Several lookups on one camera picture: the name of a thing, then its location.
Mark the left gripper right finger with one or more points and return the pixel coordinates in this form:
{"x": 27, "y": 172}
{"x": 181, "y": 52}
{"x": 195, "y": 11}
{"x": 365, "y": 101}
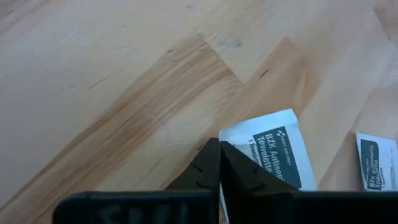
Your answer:
{"x": 295, "y": 208}

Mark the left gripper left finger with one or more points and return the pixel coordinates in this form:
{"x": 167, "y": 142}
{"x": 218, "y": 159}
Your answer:
{"x": 140, "y": 208}

